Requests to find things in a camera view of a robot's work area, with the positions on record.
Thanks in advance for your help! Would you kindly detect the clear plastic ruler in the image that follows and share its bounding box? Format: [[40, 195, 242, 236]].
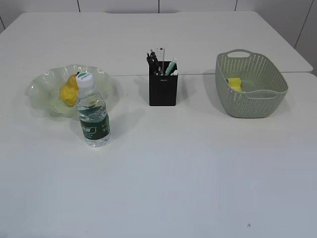
[[154, 47, 165, 71]]

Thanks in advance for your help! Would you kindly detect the clear water bottle green label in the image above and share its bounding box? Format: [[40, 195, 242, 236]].
[[76, 72, 111, 147]]

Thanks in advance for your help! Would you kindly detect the black square pen holder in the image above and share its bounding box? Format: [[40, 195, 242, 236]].
[[149, 67, 178, 106]]

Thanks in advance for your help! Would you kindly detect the translucent green wavy plate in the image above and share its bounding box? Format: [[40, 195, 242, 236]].
[[26, 64, 114, 117]]

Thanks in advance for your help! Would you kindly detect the teal utility knife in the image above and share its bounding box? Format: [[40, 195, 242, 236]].
[[165, 58, 177, 76]]

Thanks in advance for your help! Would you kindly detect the yellow pear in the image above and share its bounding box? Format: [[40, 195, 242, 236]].
[[59, 72, 79, 107]]

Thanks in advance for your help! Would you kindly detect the green woven plastic basket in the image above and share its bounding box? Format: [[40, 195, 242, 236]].
[[215, 50, 289, 119]]

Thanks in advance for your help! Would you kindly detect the black pen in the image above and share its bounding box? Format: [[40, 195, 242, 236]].
[[147, 50, 161, 75], [151, 50, 163, 75], [147, 53, 158, 75]]

